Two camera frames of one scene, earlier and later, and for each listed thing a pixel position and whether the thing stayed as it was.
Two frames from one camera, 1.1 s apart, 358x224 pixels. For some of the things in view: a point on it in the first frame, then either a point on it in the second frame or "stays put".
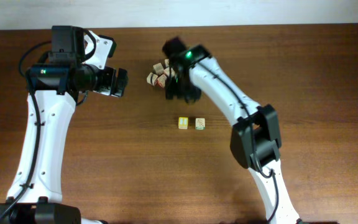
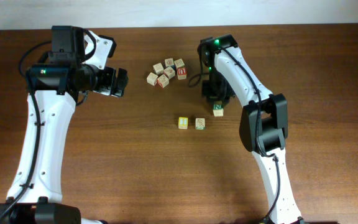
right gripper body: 177,91 → 215,88
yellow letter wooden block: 183,122 stays put
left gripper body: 104,80 stays put
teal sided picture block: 200,123 stays put
